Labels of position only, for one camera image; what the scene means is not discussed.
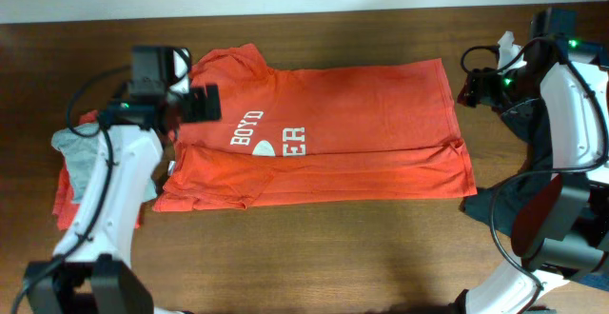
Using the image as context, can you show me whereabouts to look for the red soccer t-shirt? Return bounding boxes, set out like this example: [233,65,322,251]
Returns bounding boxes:
[154,44,477,212]

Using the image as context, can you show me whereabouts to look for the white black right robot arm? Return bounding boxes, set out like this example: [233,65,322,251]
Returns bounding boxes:
[455,34,608,313]

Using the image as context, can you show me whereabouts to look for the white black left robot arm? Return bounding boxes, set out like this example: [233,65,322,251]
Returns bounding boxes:
[11,84,222,313]

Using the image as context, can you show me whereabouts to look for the dark clothes pile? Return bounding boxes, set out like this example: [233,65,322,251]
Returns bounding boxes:
[462,99,553,236]

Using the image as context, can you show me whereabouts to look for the folded grey t-shirt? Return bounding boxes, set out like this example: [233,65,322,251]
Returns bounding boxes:
[50,122,158,205]

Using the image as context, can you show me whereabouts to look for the folded red t-shirt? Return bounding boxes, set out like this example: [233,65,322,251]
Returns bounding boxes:
[51,109,143,230]

